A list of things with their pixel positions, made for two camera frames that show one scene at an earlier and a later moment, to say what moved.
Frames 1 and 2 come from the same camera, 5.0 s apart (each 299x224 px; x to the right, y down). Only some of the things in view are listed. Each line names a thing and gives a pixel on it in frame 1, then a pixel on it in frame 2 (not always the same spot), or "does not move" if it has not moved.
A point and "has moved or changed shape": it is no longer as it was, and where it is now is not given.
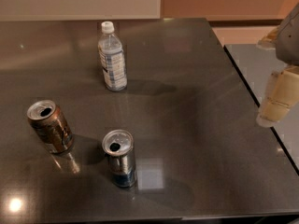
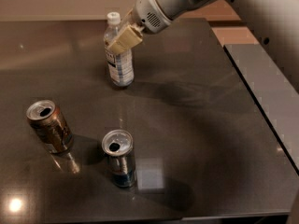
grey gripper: [289, 41] -> [147, 12]
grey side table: [254, 64] does not move
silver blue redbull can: [119, 146] does not move
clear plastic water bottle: [112, 58] has moved or changed shape
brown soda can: [49, 122] does not move
